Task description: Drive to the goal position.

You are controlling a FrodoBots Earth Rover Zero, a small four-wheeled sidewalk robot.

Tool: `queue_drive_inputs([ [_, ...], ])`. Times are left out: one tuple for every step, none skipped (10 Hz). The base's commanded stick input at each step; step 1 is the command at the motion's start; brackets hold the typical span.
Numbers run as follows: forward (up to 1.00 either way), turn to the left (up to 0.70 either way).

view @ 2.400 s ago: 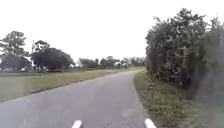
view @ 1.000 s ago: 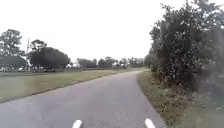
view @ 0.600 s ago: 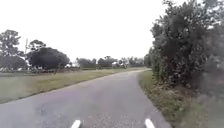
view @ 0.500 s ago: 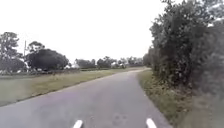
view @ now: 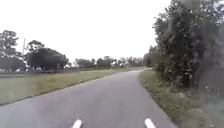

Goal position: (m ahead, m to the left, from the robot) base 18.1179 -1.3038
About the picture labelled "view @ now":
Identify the distant row of trees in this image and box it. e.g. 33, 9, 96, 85
68, 55, 145, 70

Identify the grey asphalt path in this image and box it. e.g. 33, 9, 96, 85
0, 68, 178, 128

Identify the grass verge strip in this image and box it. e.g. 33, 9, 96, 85
138, 68, 224, 128

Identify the large dark tree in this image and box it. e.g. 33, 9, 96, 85
24, 39, 70, 72

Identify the robot's own part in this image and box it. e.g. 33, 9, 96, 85
72, 118, 83, 128
144, 117, 157, 128

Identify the tall dense hedge of trees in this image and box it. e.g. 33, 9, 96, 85
143, 0, 224, 93

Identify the wide grass field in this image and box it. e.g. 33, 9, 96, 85
0, 66, 148, 107

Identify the pole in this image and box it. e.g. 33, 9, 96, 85
22, 38, 27, 58

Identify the tall tree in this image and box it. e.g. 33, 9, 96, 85
0, 29, 27, 73

